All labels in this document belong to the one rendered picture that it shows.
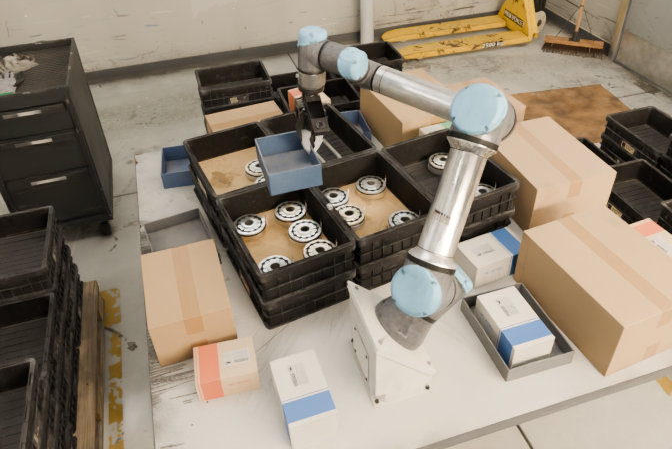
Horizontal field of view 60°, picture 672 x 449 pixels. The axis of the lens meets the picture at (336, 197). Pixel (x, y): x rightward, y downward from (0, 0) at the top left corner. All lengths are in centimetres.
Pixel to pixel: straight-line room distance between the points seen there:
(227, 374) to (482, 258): 83
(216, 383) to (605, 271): 108
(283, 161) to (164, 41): 335
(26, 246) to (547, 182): 201
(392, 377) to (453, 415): 19
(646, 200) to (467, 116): 181
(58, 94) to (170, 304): 148
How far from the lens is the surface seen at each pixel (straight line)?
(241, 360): 162
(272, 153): 179
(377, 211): 194
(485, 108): 129
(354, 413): 159
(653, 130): 358
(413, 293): 132
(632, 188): 306
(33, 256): 261
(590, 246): 182
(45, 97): 293
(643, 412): 265
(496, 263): 187
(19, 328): 251
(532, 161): 213
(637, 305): 169
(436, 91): 151
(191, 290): 170
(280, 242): 184
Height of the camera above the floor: 204
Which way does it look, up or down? 37 degrees down
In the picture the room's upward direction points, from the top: 2 degrees counter-clockwise
